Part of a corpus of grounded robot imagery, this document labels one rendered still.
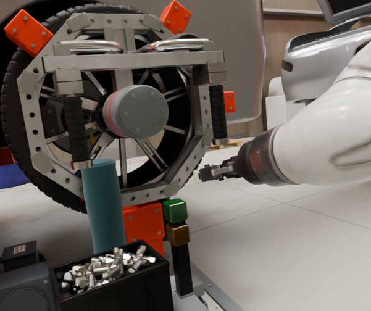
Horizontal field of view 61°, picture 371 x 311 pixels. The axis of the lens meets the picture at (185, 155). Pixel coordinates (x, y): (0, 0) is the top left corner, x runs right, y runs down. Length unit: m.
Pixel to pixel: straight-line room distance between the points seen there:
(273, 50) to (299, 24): 1.07
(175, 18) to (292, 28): 7.52
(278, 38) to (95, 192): 7.51
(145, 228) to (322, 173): 0.67
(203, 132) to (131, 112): 0.32
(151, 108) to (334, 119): 0.51
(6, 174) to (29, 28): 4.13
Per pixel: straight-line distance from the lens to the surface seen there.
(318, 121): 0.39
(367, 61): 0.49
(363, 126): 0.36
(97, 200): 0.80
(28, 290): 1.08
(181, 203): 0.65
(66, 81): 0.68
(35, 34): 0.92
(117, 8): 1.06
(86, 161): 0.68
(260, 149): 0.46
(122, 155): 1.03
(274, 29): 8.06
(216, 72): 0.79
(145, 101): 0.79
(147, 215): 0.97
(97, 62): 0.72
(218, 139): 0.78
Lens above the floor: 0.85
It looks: 9 degrees down
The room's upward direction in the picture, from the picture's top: 6 degrees counter-clockwise
